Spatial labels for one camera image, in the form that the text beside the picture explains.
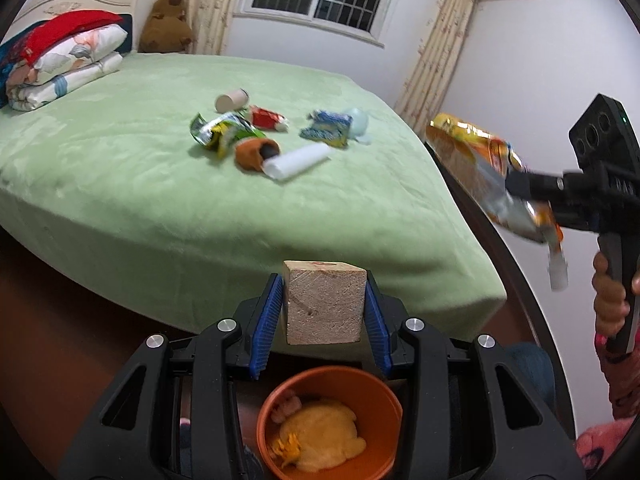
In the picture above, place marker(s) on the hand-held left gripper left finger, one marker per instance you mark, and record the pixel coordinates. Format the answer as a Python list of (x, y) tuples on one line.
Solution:
[(265, 332)]

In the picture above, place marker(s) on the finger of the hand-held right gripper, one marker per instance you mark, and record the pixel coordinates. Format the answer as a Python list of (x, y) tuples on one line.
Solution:
[(532, 183)]

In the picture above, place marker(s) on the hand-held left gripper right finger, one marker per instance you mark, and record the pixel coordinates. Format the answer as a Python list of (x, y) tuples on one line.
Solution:
[(377, 332)]

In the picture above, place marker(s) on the wooden block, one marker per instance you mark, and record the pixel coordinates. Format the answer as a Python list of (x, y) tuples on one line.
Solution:
[(325, 305)]

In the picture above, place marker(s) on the orange plastic bin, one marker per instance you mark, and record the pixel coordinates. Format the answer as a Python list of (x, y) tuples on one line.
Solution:
[(372, 395)]

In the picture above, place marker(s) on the orange snack bag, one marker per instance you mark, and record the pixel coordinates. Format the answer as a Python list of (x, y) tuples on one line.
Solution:
[(465, 155)]

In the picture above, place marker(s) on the white paper roll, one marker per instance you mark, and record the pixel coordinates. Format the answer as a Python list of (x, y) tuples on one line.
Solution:
[(297, 161)]

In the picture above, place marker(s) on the brown paper cup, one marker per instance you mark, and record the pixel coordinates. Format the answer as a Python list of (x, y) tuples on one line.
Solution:
[(250, 156)]

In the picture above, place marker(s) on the light blue cup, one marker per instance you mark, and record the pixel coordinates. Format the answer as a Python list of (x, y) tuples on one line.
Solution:
[(360, 122)]

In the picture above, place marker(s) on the green snack bag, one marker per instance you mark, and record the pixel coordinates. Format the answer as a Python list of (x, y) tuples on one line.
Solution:
[(227, 132)]

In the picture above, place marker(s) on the blue yellow wrapper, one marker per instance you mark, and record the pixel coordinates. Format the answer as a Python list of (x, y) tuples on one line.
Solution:
[(325, 127)]

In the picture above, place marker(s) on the red wrapper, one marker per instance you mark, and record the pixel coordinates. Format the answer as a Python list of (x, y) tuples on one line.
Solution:
[(267, 119)]

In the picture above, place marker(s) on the beige paper cup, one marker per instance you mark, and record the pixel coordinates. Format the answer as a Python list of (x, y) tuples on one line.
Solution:
[(230, 100)]

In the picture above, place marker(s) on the person's right hand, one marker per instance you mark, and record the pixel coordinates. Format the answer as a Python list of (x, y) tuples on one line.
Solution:
[(607, 300)]

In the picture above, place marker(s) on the pale pink scrap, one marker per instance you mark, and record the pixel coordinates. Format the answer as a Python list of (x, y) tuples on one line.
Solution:
[(287, 406)]

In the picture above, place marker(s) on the blue cloth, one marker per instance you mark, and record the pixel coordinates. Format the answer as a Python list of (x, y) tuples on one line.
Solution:
[(530, 370)]

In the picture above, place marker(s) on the cream floral curtain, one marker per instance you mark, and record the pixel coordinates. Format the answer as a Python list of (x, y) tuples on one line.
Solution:
[(210, 5), (440, 45)]

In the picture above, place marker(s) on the bed with green blanket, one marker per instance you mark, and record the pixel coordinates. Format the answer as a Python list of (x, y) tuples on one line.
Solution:
[(125, 185)]

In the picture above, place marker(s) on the person's pink patterned clothing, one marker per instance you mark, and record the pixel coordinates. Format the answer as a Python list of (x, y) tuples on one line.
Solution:
[(607, 450)]

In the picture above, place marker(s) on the brown plush bear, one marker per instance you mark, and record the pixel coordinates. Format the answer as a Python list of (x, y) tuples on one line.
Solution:
[(165, 25)]

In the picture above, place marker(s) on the red folded quilt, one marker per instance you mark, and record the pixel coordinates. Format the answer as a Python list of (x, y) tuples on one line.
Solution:
[(70, 25)]

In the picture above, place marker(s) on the cream headboard with blue panel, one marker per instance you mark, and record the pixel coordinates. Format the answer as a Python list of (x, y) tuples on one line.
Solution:
[(60, 2)]

